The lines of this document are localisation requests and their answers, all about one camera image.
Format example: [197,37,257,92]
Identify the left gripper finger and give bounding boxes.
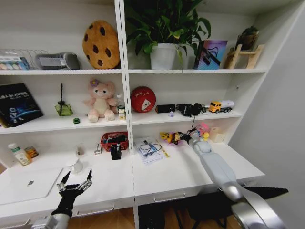
[78,169,93,192]
[56,171,71,192]

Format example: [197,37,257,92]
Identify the yellow snack bag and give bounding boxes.
[160,131,173,144]

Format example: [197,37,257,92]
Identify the white cup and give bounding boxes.
[66,158,84,175]

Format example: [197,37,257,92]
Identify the yellow ruler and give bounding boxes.
[155,139,171,158]

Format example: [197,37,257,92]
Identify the black headphones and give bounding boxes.
[176,103,203,118]

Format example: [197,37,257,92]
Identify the beige desk holder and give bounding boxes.
[209,126,228,144]

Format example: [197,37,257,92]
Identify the black cylinder speaker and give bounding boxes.
[155,104,176,114]

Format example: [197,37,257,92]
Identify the white laptop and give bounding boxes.
[0,167,65,206]

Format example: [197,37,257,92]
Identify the black pen holder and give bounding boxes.
[110,143,122,161]

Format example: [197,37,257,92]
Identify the yellow toy truck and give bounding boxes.
[209,100,235,114]

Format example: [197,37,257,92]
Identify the orange jar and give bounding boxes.
[24,146,39,159]

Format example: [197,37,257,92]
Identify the pale yellow bottle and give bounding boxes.
[14,152,32,167]

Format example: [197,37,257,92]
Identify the red plastic basket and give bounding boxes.
[100,131,129,152]

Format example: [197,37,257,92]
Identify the red ball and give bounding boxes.
[130,86,157,114]

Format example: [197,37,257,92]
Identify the white medicine bottle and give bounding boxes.
[7,143,20,156]

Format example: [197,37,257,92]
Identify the white shelf unit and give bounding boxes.
[0,0,305,229]

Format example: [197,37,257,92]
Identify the clear small bottle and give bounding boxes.
[116,94,126,108]

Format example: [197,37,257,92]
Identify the green glass diffuser bottle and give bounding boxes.
[54,83,73,117]

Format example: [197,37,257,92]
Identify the white plant pot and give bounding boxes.
[149,42,178,70]

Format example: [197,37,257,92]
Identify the pink plush toy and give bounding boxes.
[82,78,119,123]

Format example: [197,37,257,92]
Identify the colourful printed box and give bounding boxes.
[193,40,228,70]

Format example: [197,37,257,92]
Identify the black book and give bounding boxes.
[0,83,44,128]

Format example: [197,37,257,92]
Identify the wooden stand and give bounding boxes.
[223,43,265,70]

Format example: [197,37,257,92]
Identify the green leafy plant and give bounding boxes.
[124,0,212,72]

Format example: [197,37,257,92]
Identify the cookie shaped plush pillow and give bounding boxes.
[82,20,121,70]

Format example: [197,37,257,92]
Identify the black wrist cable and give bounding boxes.
[189,114,199,135]

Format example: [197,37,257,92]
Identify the silver drawer handle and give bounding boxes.
[75,204,115,217]
[0,219,32,229]
[153,194,184,203]

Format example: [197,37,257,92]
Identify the packet with blue cable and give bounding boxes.
[133,136,168,166]

